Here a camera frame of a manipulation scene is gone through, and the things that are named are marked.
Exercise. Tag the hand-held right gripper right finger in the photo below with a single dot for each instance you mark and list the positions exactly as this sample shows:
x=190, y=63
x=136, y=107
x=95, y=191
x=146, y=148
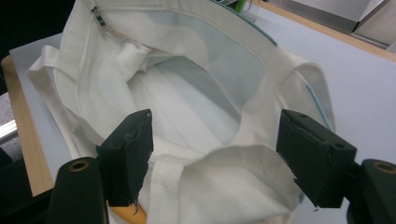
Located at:
x=314, y=155

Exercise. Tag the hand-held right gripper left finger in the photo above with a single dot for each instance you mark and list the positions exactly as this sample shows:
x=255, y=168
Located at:
x=127, y=155

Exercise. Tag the white tote bag orange teal print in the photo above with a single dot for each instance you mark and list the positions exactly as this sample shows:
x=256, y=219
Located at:
x=193, y=109

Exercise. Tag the green snack packet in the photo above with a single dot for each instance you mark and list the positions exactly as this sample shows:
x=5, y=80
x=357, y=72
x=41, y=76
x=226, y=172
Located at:
x=239, y=5

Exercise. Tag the aluminium rail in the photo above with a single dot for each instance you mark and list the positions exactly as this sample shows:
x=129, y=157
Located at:
x=7, y=130

